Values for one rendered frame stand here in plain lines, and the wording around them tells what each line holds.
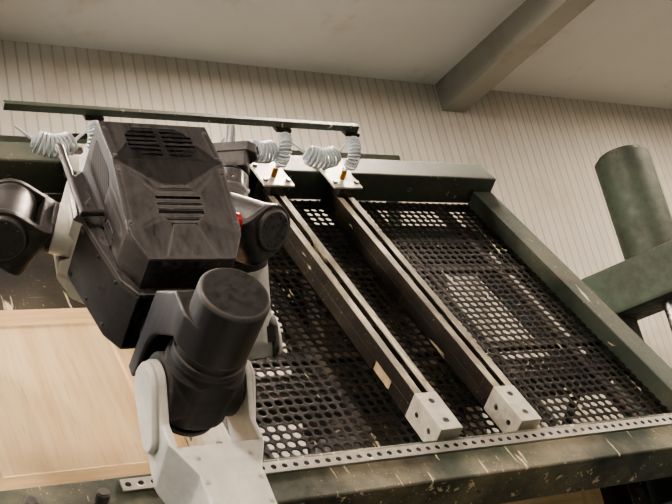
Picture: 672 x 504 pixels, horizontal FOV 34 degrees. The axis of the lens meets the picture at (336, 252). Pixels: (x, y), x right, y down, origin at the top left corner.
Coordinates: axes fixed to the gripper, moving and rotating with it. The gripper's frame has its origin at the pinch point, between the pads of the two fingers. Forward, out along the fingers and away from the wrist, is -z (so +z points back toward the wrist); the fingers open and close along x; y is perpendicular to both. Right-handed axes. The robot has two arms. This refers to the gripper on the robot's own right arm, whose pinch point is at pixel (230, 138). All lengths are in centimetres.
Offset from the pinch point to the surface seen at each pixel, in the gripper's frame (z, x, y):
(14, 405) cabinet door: 60, 42, 4
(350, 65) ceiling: -335, -4, 358
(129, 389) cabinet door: 52, 23, 17
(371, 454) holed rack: 65, -28, 28
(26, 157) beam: -22, 60, 31
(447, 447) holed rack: 60, -44, 38
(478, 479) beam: 67, -50, 40
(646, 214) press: -229, -186, 398
